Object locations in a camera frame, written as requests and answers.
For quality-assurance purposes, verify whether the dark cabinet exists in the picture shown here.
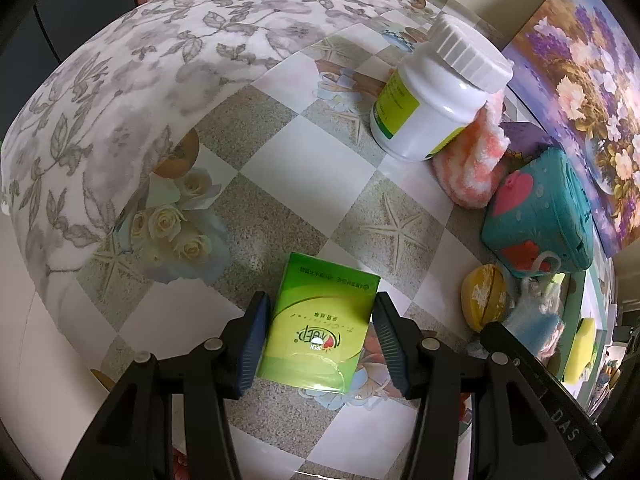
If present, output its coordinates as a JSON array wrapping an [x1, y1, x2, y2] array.
[[0, 0, 138, 56]]

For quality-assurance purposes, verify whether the blue fluffy cloth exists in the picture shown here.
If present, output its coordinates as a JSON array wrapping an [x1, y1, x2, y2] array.
[[505, 275, 566, 361]]

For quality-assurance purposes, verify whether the checked plastic table cover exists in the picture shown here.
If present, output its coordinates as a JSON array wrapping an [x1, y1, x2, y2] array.
[[65, 0, 621, 480]]

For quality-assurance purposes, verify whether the round yellow sponge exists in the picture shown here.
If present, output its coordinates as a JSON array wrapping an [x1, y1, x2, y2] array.
[[460, 264, 511, 332]]

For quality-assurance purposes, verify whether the teal soft cube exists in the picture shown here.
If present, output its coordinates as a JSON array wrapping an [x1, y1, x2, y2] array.
[[481, 147, 596, 278]]

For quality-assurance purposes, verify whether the flower painting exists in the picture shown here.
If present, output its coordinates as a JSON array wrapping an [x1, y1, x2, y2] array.
[[502, 0, 640, 256]]

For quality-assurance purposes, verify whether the pink striped fluffy cloth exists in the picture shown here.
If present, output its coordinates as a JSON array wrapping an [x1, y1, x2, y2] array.
[[432, 92, 511, 208]]

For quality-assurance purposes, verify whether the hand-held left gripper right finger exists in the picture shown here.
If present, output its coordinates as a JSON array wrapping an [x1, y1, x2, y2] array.
[[371, 291, 573, 480]]

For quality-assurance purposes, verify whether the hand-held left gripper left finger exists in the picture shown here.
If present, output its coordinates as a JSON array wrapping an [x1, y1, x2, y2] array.
[[60, 291, 273, 480]]

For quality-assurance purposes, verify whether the green tissue packet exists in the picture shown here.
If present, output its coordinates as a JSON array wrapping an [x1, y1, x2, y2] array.
[[256, 252, 382, 395]]

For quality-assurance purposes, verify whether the white tray with mint rim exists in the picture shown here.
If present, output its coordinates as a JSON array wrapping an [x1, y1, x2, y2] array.
[[552, 260, 623, 411]]

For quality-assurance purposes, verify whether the white plastic bottle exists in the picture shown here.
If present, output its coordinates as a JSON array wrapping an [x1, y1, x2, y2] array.
[[370, 12, 515, 162]]

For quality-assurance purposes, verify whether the purple soft toy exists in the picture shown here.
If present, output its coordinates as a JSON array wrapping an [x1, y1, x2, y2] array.
[[500, 121, 551, 161]]

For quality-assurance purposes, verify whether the yellow rectangular sponge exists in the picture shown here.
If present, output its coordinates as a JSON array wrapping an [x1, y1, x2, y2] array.
[[562, 317, 598, 383]]

